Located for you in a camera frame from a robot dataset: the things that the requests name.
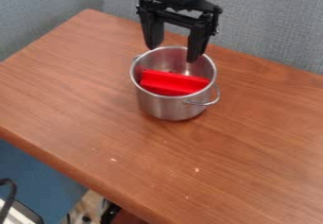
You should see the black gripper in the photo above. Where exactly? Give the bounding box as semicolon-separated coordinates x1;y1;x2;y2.
138;0;223;62

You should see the red block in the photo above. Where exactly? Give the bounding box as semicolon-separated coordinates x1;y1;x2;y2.
139;69;210;96

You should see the black object under table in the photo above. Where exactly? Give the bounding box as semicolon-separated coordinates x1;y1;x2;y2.
100;204;122;224

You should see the metal pot with handles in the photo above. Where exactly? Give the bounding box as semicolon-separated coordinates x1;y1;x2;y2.
130;46;220;121

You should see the black chair frame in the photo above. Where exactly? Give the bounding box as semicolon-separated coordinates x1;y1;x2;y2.
0;179;44;224

